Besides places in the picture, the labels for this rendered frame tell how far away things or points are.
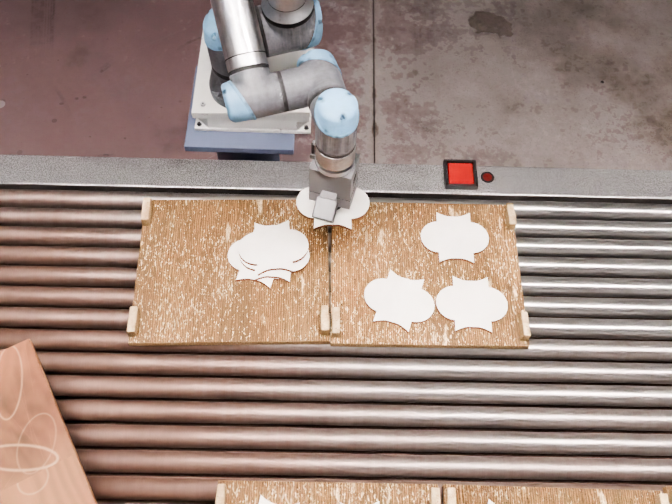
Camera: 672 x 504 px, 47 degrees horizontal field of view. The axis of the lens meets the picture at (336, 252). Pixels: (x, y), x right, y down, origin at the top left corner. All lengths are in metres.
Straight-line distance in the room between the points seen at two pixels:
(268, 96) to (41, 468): 0.76
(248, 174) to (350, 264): 0.34
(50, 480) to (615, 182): 1.37
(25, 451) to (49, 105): 2.05
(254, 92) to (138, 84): 1.93
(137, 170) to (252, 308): 0.47
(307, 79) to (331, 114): 0.11
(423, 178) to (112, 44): 1.96
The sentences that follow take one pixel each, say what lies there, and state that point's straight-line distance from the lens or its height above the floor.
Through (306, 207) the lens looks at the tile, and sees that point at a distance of 1.59.
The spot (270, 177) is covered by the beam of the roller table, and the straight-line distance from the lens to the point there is 1.83.
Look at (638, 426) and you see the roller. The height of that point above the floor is 0.91.
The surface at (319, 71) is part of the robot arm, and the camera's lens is 1.43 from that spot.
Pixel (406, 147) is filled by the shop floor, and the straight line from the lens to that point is 3.06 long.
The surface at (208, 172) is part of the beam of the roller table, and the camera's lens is 1.85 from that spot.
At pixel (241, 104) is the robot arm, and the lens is 1.41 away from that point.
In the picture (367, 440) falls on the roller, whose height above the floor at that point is 0.92.
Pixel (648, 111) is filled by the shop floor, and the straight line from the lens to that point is 3.44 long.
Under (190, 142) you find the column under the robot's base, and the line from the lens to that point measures 1.97.
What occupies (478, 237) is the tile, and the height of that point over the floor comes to 0.94.
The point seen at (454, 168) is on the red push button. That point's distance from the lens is 1.86.
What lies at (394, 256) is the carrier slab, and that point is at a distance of 1.70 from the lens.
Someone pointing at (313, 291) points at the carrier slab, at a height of 0.94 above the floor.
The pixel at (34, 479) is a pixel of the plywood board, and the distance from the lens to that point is 1.48.
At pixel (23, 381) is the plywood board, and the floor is 1.04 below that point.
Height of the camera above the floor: 2.40
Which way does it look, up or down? 60 degrees down
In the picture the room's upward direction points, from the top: 3 degrees clockwise
